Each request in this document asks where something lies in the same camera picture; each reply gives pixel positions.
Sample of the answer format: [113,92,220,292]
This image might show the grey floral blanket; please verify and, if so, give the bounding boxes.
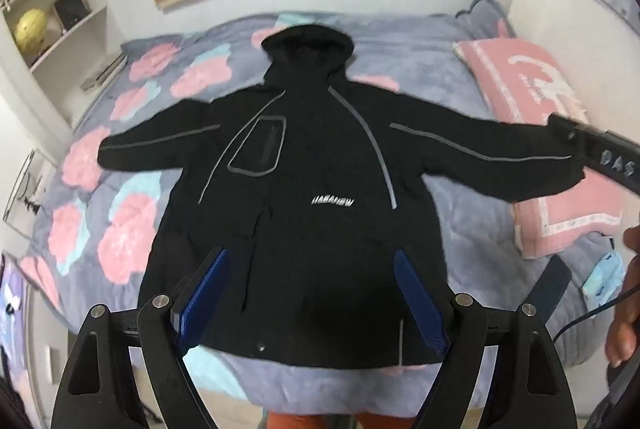
[20,0,631,410]

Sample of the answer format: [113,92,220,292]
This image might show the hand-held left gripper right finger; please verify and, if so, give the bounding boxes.
[393,249,584,429]

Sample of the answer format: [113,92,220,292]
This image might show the colourful wall poster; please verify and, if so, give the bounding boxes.
[0,254,36,390]

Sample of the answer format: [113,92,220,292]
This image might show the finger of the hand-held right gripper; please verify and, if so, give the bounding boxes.
[547,111,592,146]

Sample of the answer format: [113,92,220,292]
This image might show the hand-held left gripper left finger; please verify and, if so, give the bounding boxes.
[50,247,231,429]

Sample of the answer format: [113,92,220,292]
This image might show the person's orange pants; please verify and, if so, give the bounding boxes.
[265,411,416,429]

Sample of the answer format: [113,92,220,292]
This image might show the small black frame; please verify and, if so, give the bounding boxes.
[52,0,92,30]

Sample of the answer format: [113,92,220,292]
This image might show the yellow ball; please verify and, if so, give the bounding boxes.
[14,8,49,52]

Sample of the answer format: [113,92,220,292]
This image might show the person's right hand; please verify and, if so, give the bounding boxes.
[605,224,640,367]

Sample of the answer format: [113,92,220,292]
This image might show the pink pillow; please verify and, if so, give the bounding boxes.
[452,36,626,260]

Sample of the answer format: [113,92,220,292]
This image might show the black hooded jacket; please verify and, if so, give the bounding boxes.
[97,25,587,367]

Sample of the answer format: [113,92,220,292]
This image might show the black cable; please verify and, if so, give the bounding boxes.
[552,279,632,341]

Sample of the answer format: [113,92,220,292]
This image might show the dark blue flat case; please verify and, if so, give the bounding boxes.
[525,254,571,325]

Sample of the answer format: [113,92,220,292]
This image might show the blue face mask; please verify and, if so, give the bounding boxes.
[582,251,626,300]

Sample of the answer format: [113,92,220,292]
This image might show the white sketch poster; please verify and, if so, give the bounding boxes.
[5,149,59,240]

